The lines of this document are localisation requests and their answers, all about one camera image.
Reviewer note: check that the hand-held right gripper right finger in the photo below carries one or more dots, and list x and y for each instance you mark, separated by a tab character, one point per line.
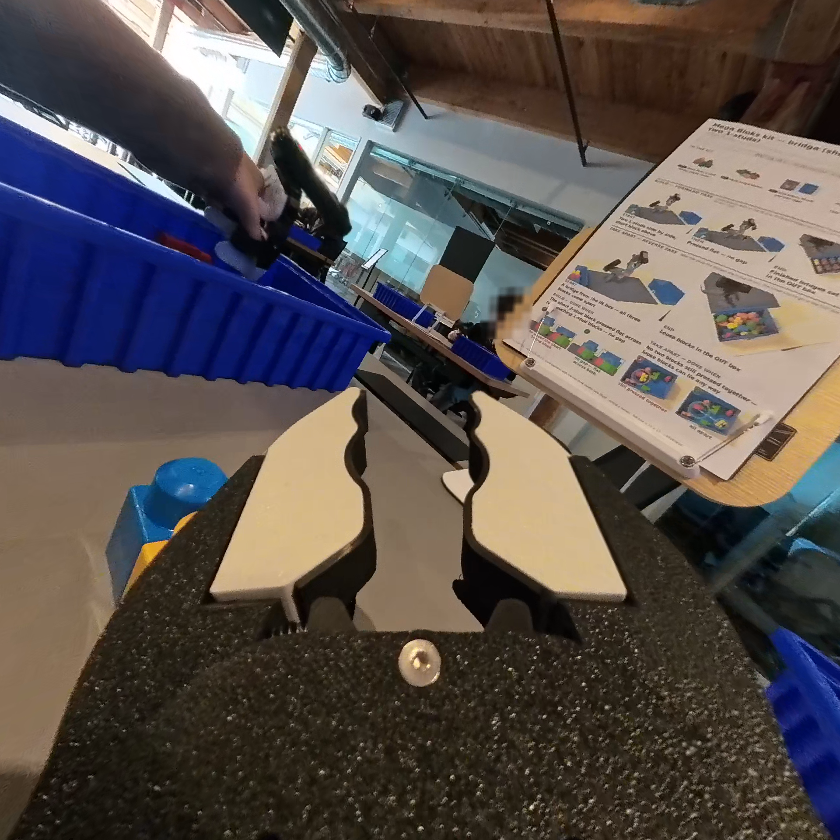
538	518

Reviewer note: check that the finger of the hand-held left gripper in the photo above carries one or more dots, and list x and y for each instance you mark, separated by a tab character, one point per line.
220	220
236	261

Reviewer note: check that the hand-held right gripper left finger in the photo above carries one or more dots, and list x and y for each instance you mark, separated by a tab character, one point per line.
295	512

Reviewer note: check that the large blue plastic bin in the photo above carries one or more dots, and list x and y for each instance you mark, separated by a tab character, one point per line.
164	308

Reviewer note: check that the blue building block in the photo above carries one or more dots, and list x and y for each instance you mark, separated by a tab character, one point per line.
177	492

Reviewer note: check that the yellow building block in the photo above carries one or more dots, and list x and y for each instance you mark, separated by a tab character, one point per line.
148	554

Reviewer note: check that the person's left forearm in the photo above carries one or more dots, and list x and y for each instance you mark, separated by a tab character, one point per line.
98	85

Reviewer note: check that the person's left hand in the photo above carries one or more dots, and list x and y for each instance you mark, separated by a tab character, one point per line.
253	197

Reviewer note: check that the red building block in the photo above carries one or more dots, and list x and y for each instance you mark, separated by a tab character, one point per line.
187	249

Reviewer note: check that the small table sign holder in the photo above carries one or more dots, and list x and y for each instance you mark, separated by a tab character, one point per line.
375	258

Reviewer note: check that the white clip bar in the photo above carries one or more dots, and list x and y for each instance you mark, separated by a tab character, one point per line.
610	407

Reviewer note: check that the small blue plastic bin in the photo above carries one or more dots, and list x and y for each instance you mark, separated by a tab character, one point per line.
482	358
400	305

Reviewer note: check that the black hanging rod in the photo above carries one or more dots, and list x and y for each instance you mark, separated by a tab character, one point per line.
394	65
564	72

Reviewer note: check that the wooden chair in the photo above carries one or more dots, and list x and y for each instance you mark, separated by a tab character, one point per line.
446	292

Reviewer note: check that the black standing panel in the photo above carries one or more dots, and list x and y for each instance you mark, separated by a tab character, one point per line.
469	256

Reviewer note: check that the long wooden table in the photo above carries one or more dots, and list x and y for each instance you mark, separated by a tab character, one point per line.
459	361

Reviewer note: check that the wooden display board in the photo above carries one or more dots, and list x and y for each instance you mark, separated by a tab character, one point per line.
774	472

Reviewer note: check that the black board label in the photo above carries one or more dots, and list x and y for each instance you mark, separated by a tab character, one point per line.
775	441

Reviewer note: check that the printed instruction sheet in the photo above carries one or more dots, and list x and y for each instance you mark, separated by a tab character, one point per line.
689	262

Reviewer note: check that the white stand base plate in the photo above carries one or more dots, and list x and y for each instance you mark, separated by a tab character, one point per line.
454	487

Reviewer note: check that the grey ceiling duct pipe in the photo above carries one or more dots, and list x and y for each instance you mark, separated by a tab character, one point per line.
325	36

